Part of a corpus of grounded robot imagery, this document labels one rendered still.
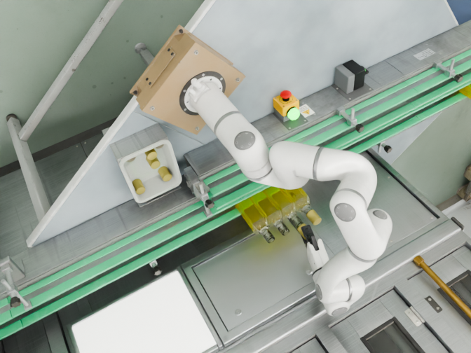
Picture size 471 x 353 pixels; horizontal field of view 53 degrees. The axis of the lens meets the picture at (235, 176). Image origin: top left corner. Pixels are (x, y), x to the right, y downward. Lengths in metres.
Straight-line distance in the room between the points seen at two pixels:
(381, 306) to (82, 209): 1.06
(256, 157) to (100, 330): 0.84
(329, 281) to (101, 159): 0.80
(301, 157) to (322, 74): 0.71
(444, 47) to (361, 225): 1.15
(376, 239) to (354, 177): 0.16
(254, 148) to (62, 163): 1.26
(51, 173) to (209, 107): 1.11
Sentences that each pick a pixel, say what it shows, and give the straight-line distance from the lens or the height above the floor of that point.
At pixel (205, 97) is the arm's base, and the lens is 1.36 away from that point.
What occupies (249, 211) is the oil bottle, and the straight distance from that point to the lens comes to 1.64.
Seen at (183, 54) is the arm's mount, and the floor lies 0.85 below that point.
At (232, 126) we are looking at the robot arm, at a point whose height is 1.05.
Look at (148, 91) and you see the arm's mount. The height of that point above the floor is 0.82.
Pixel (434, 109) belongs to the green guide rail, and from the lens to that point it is 2.12.
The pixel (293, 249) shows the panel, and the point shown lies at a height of 1.14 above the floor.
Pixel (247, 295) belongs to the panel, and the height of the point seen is 1.21.
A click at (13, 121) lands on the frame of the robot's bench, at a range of 2.26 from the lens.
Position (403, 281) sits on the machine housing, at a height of 1.44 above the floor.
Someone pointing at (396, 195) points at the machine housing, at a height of 1.14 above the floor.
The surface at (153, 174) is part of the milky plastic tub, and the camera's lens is 1.67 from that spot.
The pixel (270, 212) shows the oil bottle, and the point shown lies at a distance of 1.64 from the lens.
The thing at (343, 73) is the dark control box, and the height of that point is 0.80.
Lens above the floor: 1.91
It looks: 37 degrees down
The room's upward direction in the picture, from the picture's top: 143 degrees clockwise
